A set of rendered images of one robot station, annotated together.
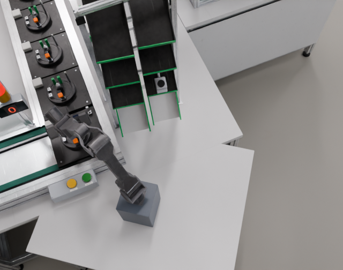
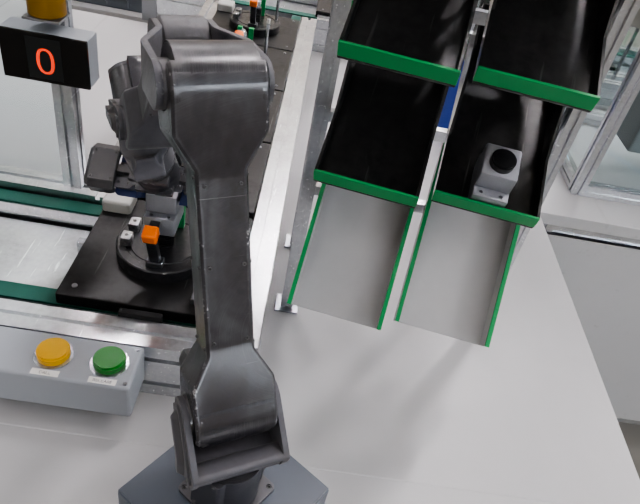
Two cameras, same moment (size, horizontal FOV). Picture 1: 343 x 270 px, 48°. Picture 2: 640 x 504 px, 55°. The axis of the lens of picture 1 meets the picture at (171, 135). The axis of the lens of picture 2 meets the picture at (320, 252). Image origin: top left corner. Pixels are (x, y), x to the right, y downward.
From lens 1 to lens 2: 0.99 m
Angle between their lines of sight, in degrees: 27
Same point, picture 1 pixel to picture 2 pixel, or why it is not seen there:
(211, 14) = (608, 217)
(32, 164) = (4, 266)
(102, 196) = (117, 462)
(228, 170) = not seen: outside the picture
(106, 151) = (226, 125)
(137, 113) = (365, 264)
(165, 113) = (443, 311)
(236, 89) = not seen: hidden behind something
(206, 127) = (536, 435)
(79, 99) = not seen: hidden behind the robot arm
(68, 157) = (101, 286)
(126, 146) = (278, 365)
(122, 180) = (214, 343)
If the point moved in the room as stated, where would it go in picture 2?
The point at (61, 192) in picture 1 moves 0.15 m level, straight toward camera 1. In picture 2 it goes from (5, 360) to (9, 467)
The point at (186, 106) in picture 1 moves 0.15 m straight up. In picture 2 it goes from (491, 355) to (524, 292)
